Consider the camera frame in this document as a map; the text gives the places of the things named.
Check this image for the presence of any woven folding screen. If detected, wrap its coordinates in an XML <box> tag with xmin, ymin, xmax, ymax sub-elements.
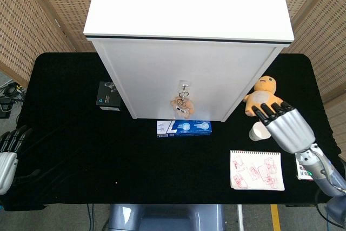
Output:
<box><xmin>0</xmin><ymin>0</ymin><xmax>99</xmax><ymax>88</ymax></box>
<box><xmin>280</xmin><ymin>0</ymin><xmax>346</xmax><ymax>104</ymax></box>

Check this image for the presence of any white paper cup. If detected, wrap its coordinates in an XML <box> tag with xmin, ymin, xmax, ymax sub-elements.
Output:
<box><xmin>249</xmin><ymin>121</ymin><xmax>272</xmax><ymax>142</ymax></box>

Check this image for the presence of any yellow plush toy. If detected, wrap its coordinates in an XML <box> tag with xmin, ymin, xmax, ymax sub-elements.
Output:
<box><xmin>242</xmin><ymin>75</ymin><xmax>289</xmax><ymax>118</ymax></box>

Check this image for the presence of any spiral sketch notebook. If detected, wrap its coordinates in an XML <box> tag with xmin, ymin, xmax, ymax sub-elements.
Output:
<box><xmin>229</xmin><ymin>149</ymin><xmax>285</xmax><ymax>192</ymax></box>

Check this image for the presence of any white table leg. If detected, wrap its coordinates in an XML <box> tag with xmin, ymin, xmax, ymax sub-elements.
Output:
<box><xmin>236</xmin><ymin>204</ymin><xmax>244</xmax><ymax>231</ymax></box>

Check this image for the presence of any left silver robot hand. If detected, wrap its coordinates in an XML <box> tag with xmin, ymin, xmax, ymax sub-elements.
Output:
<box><xmin>0</xmin><ymin>124</ymin><xmax>41</xmax><ymax>195</ymax></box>

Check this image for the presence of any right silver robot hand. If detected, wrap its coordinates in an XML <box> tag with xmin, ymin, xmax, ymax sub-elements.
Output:
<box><xmin>252</xmin><ymin>101</ymin><xmax>316</xmax><ymax>154</ymax></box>

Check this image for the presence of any white cabinet box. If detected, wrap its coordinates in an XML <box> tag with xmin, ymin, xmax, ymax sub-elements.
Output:
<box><xmin>83</xmin><ymin>0</ymin><xmax>295</xmax><ymax>123</ymax></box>

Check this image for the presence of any small bear keychain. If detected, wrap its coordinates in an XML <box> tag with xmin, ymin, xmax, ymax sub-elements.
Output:
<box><xmin>170</xmin><ymin>84</ymin><xmax>196</xmax><ymax>120</ymax></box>

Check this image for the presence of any black hanging cable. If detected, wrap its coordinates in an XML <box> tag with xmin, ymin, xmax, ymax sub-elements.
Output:
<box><xmin>86</xmin><ymin>203</ymin><xmax>94</xmax><ymax>231</ymax></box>

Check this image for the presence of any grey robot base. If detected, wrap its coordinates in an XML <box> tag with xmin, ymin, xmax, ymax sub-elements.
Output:
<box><xmin>108</xmin><ymin>203</ymin><xmax>225</xmax><ymax>231</ymax></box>

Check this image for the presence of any floor cables and power strip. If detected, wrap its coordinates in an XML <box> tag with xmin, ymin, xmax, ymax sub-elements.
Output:
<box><xmin>0</xmin><ymin>79</ymin><xmax>26</xmax><ymax>120</ymax></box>

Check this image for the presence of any blue toothpaste box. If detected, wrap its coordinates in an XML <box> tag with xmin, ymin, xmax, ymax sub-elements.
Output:
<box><xmin>156</xmin><ymin>120</ymin><xmax>213</xmax><ymax>138</ymax></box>

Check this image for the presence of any black tablecloth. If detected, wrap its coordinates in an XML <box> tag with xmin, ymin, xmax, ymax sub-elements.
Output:
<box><xmin>0</xmin><ymin>52</ymin><xmax>344</xmax><ymax>212</ymax></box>

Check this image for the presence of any black cube product box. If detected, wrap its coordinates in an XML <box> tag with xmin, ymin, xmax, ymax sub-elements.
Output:
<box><xmin>95</xmin><ymin>81</ymin><xmax>122</xmax><ymax>112</ymax></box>

